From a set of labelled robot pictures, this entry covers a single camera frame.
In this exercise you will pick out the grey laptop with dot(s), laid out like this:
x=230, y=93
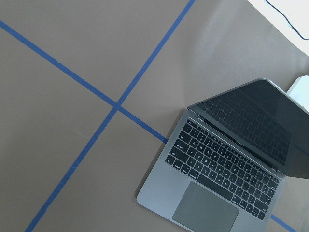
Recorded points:
x=225, y=164

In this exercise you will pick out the white desk lamp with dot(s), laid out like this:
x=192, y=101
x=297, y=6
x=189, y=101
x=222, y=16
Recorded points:
x=299, y=91

